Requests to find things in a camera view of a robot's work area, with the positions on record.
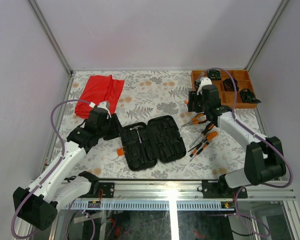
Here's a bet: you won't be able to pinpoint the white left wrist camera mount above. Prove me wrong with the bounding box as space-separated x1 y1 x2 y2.
89 101 111 118

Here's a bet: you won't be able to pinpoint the small orange black screwdriver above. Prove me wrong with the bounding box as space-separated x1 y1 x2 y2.
190 145 206 162

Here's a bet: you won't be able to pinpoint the black orange stubby screwdriver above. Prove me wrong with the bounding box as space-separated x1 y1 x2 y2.
201 122 215 136

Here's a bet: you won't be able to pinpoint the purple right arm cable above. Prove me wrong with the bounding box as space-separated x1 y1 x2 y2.
196 66 295 189

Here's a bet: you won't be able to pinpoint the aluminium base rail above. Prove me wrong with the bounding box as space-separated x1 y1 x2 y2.
53 179 296 211

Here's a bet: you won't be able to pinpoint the steel claw hammer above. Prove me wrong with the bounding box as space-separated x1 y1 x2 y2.
130 125 145 144

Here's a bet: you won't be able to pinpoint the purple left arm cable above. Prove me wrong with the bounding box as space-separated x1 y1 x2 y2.
11 99 93 240

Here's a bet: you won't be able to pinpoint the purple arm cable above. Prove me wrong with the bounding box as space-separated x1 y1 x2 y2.
11 99 93 240
196 66 295 189

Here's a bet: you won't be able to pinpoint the red folded cloth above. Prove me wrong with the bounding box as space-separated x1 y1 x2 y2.
79 75 125 114

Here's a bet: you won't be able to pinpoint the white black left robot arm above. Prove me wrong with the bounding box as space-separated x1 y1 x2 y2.
12 106 122 231

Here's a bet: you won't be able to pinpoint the orange compartment tray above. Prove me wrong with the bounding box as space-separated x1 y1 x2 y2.
191 68 261 109

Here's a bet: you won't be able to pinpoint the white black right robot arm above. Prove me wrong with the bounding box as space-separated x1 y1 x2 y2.
187 84 287 198

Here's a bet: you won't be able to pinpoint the large black handled screwdriver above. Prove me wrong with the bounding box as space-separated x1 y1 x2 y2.
190 131 218 149

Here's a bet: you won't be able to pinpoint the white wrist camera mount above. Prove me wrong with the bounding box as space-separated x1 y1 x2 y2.
89 101 111 118
198 77 212 91

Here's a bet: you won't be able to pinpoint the black plastic tool case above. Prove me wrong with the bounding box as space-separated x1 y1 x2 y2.
117 115 187 172

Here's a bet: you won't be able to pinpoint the orange black pliers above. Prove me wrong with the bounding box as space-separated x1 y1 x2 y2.
181 112 208 128

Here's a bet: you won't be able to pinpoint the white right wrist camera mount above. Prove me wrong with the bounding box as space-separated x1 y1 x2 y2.
198 77 212 91

